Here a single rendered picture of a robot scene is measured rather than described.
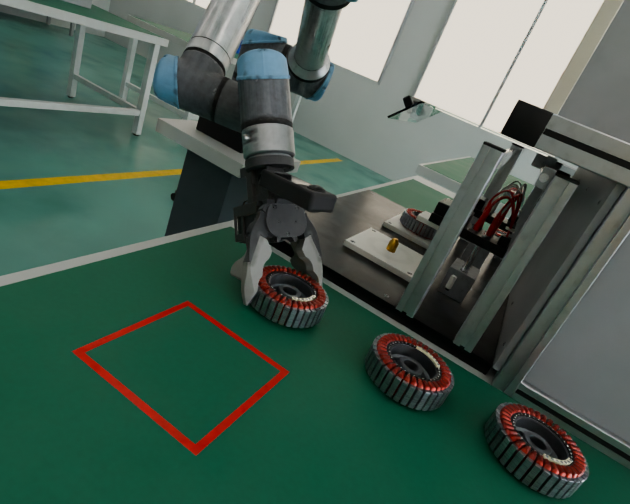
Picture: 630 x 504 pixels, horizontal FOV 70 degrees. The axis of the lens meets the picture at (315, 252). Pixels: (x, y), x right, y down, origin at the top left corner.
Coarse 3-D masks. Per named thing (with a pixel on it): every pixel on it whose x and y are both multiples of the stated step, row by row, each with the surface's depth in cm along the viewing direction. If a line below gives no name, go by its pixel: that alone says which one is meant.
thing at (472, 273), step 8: (456, 264) 86; (464, 264) 87; (448, 272) 84; (456, 272) 83; (464, 272) 83; (472, 272) 85; (456, 280) 83; (464, 280) 83; (472, 280) 82; (440, 288) 85; (456, 288) 84; (464, 288) 83; (456, 296) 84; (464, 296) 83
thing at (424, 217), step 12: (444, 204) 82; (420, 216) 85; (432, 216) 83; (468, 228) 81; (468, 240) 81; (480, 240) 80; (492, 240) 81; (492, 252) 80; (504, 252) 79; (468, 264) 83
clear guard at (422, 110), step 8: (416, 104) 95; (424, 104) 96; (432, 104) 98; (400, 112) 96; (408, 112) 99; (416, 112) 103; (424, 112) 107; (432, 112) 111; (448, 112) 92; (408, 120) 110; (416, 120) 115; (464, 120) 91; (472, 120) 110; (488, 128) 92; (504, 136) 88; (520, 144) 87; (544, 152) 86
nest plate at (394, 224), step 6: (396, 216) 117; (384, 222) 109; (390, 222) 110; (396, 222) 112; (390, 228) 108; (396, 228) 108; (402, 228) 109; (402, 234) 107; (408, 234) 107; (414, 234) 108; (414, 240) 106; (420, 240) 106; (426, 240) 108; (426, 246) 105
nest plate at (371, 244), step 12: (372, 228) 100; (348, 240) 88; (360, 240) 90; (372, 240) 93; (384, 240) 96; (360, 252) 87; (372, 252) 87; (384, 252) 89; (396, 252) 92; (408, 252) 95; (384, 264) 85; (396, 264) 86; (408, 264) 88; (408, 276) 83
